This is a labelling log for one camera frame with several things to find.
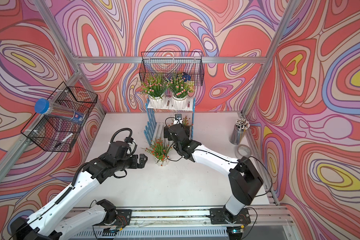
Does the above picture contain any red flower potted plant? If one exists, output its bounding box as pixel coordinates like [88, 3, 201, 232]
[182, 116, 192, 137]
[143, 138, 173, 167]

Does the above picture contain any pink flower potted plant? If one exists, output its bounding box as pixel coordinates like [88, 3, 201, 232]
[142, 73, 169, 109]
[167, 73, 195, 110]

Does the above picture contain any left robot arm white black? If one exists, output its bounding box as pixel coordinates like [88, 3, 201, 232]
[10, 141, 148, 240]

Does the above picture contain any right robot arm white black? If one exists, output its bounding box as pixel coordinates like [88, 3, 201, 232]
[169, 124, 264, 224]

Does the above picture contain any blue white wooden rack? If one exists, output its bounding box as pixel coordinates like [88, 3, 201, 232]
[144, 98, 195, 145]

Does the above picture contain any blue stapler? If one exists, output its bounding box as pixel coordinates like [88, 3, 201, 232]
[182, 73, 192, 82]

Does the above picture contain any white marker pen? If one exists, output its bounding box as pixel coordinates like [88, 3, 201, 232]
[55, 133, 73, 148]

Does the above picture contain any clear cup of pencils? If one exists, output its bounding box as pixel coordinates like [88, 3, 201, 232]
[229, 118, 251, 145]

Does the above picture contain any clear tape roll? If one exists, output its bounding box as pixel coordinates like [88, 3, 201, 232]
[235, 144, 252, 160]

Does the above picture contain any blue capped pencil tube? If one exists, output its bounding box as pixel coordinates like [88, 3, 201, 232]
[34, 99, 85, 125]

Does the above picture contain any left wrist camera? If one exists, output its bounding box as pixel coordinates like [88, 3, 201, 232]
[124, 137, 134, 144]

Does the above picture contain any black wire basket left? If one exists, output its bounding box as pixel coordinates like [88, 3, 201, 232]
[21, 83, 98, 152]

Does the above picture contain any black wire basket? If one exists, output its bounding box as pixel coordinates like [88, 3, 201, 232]
[21, 83, 98, 152]
[139, 51, 205, 86]

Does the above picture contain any black wire basket back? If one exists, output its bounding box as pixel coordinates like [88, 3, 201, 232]
[139, 51, 205, 86]

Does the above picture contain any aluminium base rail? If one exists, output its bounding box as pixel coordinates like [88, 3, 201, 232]
[55, 206, 300, 240]

